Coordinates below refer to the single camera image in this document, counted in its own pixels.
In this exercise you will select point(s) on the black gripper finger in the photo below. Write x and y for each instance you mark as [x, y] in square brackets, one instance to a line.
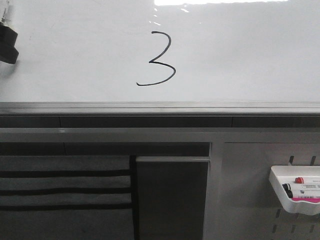
[8, 52]

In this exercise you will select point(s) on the white whiteboard marker with tape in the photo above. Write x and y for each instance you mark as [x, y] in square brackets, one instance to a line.
[6, 10]

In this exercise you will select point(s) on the grey fabric pocket organizer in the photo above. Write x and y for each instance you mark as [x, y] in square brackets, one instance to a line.
[68, 198]

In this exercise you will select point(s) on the dark grey cabinet panel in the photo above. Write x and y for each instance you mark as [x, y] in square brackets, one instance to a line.
[172, 196]

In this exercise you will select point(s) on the grey pegboard panel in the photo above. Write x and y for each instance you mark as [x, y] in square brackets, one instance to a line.
[241, 203]

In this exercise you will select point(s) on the black capped marker upper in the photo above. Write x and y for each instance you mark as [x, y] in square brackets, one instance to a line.
[300, 187]

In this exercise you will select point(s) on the black capped marker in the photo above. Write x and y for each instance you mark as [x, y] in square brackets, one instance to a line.
[300, 187]
[302, 194]

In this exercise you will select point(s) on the black capped marker lower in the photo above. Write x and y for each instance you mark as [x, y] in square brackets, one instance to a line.
[302, 194]

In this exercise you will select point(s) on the red capped marker in tray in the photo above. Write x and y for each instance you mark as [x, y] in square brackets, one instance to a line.
[307, 180]

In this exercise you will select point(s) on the white plastic marker tray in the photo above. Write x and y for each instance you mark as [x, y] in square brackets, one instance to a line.
[281, 174]

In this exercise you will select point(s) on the pink eraser in tray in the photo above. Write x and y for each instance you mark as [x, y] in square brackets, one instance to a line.
[307, 199]

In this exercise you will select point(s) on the white whiteboard with aluminium frame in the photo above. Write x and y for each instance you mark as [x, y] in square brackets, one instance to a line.
[164, 56]

